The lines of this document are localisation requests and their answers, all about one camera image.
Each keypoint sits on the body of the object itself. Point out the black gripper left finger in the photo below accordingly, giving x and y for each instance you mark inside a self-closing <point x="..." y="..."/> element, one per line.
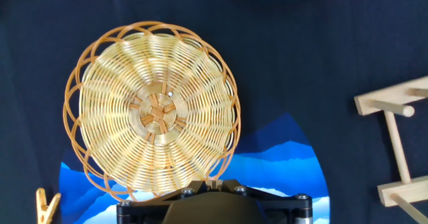
<point x="150" y="207"/>

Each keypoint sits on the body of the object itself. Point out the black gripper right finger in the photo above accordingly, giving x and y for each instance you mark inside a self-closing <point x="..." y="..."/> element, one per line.
<point x="287" y="207"/>

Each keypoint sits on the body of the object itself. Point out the woven wicker basket dish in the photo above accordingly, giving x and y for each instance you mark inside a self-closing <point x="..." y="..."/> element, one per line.
<point x="154" y="113"/>

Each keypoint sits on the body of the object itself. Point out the wooden dish rack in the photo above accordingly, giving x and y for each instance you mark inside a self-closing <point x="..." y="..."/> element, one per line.
<point x="398" y="143"/>

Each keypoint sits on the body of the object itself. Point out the orange clothespin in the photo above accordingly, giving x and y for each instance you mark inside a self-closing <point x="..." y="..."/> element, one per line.
<point x="45" y="210"/>

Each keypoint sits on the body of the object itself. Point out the black cloth with blue print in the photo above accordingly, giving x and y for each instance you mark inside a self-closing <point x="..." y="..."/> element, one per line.
<point x="301" y="67"/>

